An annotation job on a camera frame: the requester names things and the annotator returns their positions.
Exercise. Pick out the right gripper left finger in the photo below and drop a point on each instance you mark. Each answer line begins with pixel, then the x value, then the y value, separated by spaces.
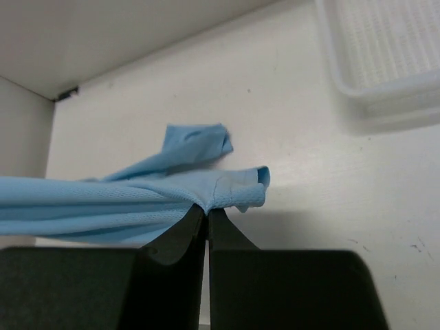
pixel 156 286

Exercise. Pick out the white plastic basket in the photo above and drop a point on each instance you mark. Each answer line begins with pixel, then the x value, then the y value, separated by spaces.
pixel 384 62

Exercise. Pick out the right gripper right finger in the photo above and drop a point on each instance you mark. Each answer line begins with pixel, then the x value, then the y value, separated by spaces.
pixel 251 288

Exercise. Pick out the light blue shorts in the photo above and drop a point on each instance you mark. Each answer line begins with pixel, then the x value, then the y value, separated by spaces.
pixel 139 202

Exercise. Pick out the blue corner label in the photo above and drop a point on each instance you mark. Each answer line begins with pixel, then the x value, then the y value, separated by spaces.
pixel 67 94

